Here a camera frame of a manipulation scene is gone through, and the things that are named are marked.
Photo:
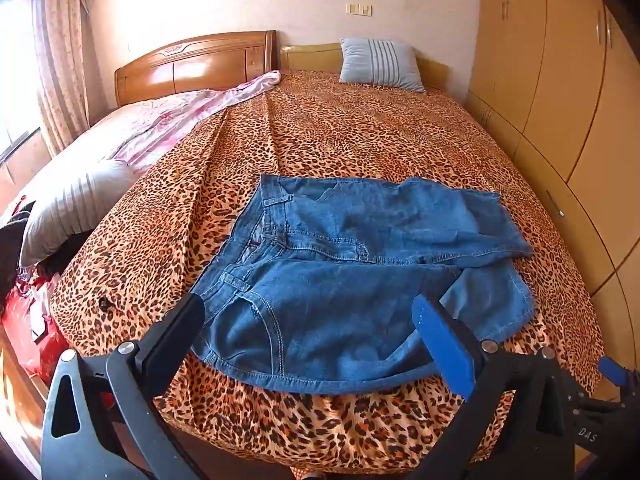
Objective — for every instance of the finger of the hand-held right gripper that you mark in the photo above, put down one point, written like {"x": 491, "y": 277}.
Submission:
{"x": 611, "y": 369}
{"x": 585, "y": 432}

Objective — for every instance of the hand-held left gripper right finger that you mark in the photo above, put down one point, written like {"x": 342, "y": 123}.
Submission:
{"x": 445, "y": 345}

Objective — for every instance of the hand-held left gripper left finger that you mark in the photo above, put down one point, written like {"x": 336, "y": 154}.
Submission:
{"x": 175, "y": 325}

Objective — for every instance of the blue denim pants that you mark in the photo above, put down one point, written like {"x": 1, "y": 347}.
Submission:
{"x": 325, "y": 320}

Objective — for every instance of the small black object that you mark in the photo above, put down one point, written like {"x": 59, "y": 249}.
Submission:
{"x": 105, "y": 304}

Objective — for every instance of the red bag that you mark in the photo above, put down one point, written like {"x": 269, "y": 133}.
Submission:
{"x": 22, "y": 320}

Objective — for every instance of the grey striped pillow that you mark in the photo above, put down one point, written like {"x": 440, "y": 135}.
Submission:
{"x": 70, "y": 205}

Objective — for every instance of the black clothing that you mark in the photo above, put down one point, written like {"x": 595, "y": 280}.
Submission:
{"x": 12, "y": 245}

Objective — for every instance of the pink floral quilt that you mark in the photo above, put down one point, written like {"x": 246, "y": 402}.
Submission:
{"x": 150, "y": 120}

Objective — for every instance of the leopard print bedsheet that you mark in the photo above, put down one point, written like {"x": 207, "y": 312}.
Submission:
{"x": 350, "y": 130}

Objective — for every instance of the carved wooden headboard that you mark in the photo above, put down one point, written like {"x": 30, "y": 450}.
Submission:
{"x": 200, "y": 60}

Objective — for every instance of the light wooden wardrobe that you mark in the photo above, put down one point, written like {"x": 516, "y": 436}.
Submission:
{"x": 550, "y": 85}

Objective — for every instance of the window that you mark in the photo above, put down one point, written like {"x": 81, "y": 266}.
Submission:
{"x": 15, "y": 85}

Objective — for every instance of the blue striped pillow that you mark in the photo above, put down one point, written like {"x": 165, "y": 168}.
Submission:
{"x": 375, "y": 65}

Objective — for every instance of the floral beige curtain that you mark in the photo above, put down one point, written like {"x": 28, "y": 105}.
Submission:
{"x": 60, "y": 60}

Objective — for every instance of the plain light wooden headboard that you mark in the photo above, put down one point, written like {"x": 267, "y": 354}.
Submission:
{"x": 310, "y": 57}

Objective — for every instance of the wall switch plate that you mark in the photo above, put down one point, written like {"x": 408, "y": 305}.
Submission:
{"x": 353, "y": 9}
{"x": 366, "y": 9}

